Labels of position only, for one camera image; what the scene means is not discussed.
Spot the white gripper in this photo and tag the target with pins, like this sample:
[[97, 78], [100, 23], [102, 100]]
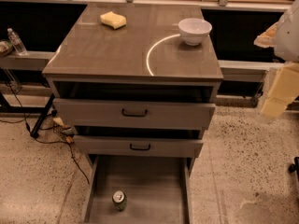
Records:
[[288, 37]]

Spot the green soda can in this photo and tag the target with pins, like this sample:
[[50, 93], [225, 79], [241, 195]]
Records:
[[119, 200]]

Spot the grey drawer cabinet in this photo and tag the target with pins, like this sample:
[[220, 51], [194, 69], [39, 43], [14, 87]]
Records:
[[147, 50]]

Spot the bottom grey open drawer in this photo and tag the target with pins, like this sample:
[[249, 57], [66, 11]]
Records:
[[157, 191]]

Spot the middle grey drawer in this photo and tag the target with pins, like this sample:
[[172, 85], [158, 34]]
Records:
[[138, 146]]

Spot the top grey drawer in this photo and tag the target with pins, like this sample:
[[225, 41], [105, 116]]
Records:
[[133, 114]]

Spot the white ceramic bowl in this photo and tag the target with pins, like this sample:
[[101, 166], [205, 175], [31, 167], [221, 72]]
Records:
[[193, 30]]

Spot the black chair caster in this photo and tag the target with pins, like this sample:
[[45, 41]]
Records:
[[294, 167]]

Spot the yellow sponge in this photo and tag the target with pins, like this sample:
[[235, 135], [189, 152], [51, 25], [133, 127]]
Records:
[[113, 20]]

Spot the black table leg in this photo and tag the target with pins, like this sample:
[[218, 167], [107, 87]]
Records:
[[43, 114]]

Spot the clear plastic water bottle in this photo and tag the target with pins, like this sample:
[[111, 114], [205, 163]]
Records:
[[16, 42]]

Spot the small bowl on shelf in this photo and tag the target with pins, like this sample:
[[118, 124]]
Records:
[[5, 48]]

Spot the grey wall ledge rail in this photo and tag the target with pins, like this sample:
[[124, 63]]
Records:
[[232, 70]]

